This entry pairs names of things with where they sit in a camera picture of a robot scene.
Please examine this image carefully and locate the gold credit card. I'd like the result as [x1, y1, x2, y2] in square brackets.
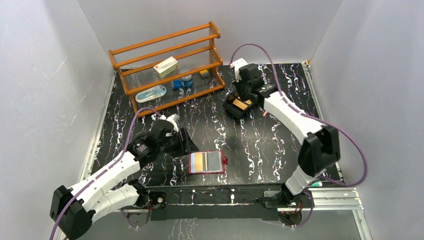
[232, 98, 252, 111]
[192, 152, 208, 172]

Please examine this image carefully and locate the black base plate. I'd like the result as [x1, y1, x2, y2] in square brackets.
[117, 185, 314, 222]

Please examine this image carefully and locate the small yellow black block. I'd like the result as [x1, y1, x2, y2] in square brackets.
[199, 69, 210, 79]

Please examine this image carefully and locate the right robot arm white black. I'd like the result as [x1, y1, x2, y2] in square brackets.
[230, 58, 340, 207]

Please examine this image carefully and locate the small blue box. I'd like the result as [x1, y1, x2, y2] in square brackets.
[171, 79, 182, 91]

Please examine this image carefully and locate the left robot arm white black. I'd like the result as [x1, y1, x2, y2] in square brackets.
[49, 117, 199, 240]

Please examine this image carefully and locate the black plastic card tray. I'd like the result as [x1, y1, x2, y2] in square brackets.
[222, 91, 257, 121]

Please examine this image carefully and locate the green white marker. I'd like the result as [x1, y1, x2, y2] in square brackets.
[310, 181, 323, 188]

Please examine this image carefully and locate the white blue blister pack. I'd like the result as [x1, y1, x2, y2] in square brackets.
[135, 85, 167, 103]

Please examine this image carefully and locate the orange wooden shelf rack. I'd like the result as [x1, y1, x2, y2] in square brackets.
[108, 21, 226, 117]

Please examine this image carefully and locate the blue white round tin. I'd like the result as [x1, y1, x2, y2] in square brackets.
[180, 74, 193, 88]

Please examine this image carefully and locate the red card holder wallet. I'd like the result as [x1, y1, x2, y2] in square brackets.
[188, 150, 229, 175]

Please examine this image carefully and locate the white cardboard box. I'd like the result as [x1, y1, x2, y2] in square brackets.
[153, 56, 179, 79]

